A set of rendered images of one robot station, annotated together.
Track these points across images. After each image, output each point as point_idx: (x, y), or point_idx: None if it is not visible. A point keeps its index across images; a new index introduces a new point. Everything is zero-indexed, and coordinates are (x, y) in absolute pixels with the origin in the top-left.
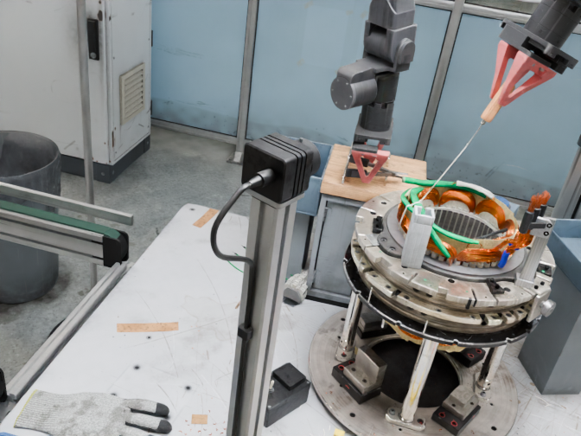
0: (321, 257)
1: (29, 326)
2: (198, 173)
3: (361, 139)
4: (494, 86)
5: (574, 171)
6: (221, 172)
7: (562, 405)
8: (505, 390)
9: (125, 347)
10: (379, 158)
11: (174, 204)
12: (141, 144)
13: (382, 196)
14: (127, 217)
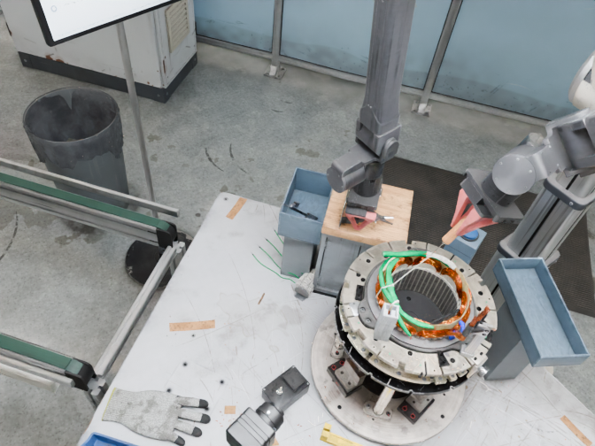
0: (323, 268)
1: (112, 245)
2: (239, 88)
3: (353, 205)
4: (454, 220)
5: (537, 204)
6: (259, 87)
7: (499, 389)
8: None
9: (176, 345)
10: (367, 220)
11: (220, 123)
12: (189, 61)
13: (368, 252)
14: (173, 211)
